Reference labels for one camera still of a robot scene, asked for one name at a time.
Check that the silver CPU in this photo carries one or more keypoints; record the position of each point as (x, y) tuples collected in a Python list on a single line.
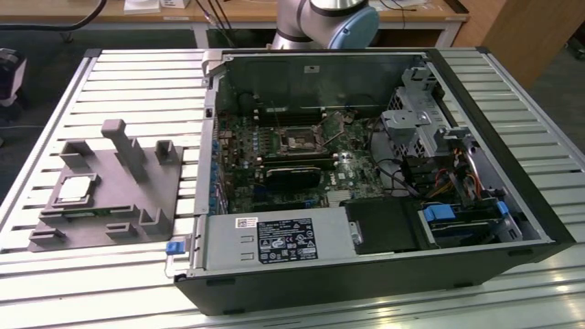
[(74, 188)]

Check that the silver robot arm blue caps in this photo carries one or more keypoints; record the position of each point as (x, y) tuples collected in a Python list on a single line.
[(297, 24)]

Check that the CPU socket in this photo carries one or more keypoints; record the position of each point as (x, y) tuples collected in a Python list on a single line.
[(298, 140)]

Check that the black RAM slot bank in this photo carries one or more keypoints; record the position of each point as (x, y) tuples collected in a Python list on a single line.
[(291, 118), (297, 160)]

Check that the black graphics card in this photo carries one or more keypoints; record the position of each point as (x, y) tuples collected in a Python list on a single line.
[(291, 177)]

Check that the blue expansion slot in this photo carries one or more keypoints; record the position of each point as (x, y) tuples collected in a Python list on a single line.
[(310, 204)]

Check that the small silver chipset heatsink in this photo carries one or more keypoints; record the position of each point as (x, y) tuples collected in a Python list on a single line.
[(335, 198)]

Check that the green motherboard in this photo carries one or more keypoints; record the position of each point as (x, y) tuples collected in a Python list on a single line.
[(361, 171)]

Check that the silver power supply unit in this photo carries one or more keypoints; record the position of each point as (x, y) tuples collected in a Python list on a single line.
[(223, 240)]

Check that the metal drive cage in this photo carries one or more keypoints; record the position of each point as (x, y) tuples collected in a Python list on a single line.
[(403, 121)]

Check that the hard disk in blue carrier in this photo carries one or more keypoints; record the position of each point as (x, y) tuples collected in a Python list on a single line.
[(438, 214)]

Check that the blue case latch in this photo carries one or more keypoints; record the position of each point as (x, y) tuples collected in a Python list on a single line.
[(176, 247)]

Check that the black open PC case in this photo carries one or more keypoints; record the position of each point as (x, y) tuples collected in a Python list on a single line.
[(319, 291)]

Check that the grey plastic parts rack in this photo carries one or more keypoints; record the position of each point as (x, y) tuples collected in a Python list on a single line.
[(118, 192)]

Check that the blue plastic bay clip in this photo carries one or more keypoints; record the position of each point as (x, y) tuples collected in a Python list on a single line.
[(501, 209)]

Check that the green RAM stick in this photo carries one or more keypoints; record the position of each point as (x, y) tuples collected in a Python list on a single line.
[(84, 214)]

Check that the white cardboard box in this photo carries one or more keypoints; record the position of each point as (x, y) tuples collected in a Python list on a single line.
[(176, 3), (141, 7)]

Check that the wooden desk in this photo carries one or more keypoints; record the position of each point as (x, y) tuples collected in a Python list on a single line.
[(137, 18)]

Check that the wooden cabinet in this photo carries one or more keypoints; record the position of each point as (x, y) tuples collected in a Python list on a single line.
[(525, 41)]

